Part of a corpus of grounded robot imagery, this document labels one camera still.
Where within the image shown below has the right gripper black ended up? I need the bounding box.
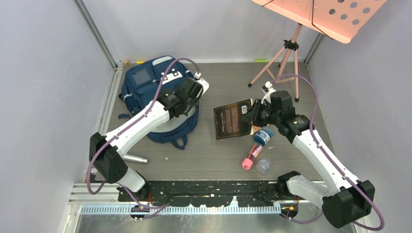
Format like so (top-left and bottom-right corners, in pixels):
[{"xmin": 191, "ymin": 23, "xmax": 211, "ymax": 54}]
[{"xmin": 240, "ymin": 99, "xmax": 281, "ymax": 128}]

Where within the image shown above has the navy blue backpack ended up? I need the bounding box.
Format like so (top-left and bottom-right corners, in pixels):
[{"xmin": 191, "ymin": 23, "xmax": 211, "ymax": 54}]
[{"xmin": 119, "ymin": 56, "xmax": 199, "ymax": 150}]

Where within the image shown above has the dark brown hardcover book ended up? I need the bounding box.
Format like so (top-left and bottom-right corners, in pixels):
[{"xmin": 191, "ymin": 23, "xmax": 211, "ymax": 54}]
[{"xmin": 213, "ymin": 99, "xmax": 261, "ymax": 139}]

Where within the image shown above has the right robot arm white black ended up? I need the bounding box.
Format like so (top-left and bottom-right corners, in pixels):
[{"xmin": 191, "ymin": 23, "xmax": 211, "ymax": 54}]
[{"xmin": 241, "ymin": 91, "xmax": 375, "ymax": 228}]

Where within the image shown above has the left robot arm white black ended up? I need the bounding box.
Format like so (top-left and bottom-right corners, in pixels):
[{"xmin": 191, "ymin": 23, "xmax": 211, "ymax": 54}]
[{"xmin": 88, "ymin": 78, "xmax": 209, "ymax": 201}]

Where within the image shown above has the clear bag of clips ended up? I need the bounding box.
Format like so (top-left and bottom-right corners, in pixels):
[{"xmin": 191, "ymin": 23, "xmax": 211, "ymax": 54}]
[{"xmin": 255, "ymin": 158, "xmax": 272, "ymax": 175}]

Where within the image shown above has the green marker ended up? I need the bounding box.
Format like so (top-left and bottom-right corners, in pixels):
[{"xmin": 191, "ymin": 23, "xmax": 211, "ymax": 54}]
[{"xmin": 254, "ymin": 59, "xmax": 268, "ymax": 63}]

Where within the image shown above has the small wooden block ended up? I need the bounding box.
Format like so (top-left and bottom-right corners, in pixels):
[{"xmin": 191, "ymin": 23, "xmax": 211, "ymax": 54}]
[{"xmin": 122, "ymin": 59, "xmax": 130, "ymax": 66}]

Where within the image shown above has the silver metal bottle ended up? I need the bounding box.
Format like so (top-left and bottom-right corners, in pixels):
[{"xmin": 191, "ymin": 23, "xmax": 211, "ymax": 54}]
[{"xmin": 123, "ymin": 154, "xmax": 148, "ymax": 164}]

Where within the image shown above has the pink music stand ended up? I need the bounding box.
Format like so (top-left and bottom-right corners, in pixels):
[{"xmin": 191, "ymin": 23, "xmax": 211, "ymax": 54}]
[{"xmin": 247, "ymin": 0, "xmax": 389, "ymax": 103}]

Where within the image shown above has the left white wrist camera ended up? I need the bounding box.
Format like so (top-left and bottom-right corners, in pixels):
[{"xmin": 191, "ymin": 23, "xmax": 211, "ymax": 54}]
[{"xmin": 194, "ymin": 72, "xmax": 209, "ymax": 95}]

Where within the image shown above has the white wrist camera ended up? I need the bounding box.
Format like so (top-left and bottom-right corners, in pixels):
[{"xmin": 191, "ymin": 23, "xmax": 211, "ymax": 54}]
[
  {"xmin": 194, "ymin": 72, "xmax": 209, "ymax": 95},
  {"xmin": 261, "ymin": 81, "xmax": 276, "ymax": 104}
]

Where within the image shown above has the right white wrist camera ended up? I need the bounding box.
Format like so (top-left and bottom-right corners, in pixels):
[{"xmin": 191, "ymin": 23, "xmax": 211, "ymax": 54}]
[{"xmin": 261, "ymin": 81, "xmax": 276, "ymax": 104}]

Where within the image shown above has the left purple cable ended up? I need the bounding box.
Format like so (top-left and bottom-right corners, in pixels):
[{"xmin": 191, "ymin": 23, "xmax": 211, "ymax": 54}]
[{"xmin": 86, "ymin": 58, "xmax": 202, "ymax": 220}]

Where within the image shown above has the purple cable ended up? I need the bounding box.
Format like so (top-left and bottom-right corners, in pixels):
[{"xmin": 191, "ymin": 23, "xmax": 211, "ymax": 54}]
[
  {"xmin": 86, "ymin": 58, "xmax": 202, "ymax": 220},
  {"xmin": 270, "ymin": 74, "xmax": 386, "ymax": 232}
]

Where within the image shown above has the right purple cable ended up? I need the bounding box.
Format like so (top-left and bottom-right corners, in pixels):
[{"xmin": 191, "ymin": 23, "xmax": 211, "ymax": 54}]
[{"xmin": 270, "ymin": 74, "xmax": 386, "ymax": 232}]

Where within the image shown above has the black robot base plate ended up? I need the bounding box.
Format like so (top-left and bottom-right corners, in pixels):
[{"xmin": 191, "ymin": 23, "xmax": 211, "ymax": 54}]
[{"xmin": 118, "ymin": 180, "xmax": 298, "ymax": 207}]

